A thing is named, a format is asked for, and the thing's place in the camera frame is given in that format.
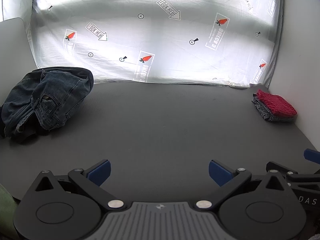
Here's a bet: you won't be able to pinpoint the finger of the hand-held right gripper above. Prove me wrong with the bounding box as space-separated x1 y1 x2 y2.
303 148 320 167
266 162 320 183

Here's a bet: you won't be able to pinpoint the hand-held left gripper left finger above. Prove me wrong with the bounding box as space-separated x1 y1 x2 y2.
24 159 125 210

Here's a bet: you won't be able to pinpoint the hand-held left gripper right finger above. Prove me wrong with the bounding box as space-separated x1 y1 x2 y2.
196 159 295 210

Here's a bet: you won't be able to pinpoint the blue denim jeans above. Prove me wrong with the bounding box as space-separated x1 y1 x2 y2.
1 67 93 138

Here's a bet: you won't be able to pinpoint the checked folded cloth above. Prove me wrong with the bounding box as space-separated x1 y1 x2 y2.
252 94 295 122

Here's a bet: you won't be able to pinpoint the red waffle cloth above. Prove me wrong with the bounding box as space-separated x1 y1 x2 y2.
256 89 298 117

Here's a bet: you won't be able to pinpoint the black cloth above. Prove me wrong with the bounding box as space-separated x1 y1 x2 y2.
0 66 94 144

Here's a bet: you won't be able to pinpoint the green cloth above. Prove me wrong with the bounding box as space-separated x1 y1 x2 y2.
0 182 21 240

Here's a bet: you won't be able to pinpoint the white carrot printed sheet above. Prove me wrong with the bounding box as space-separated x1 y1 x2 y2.
26 0 285 90

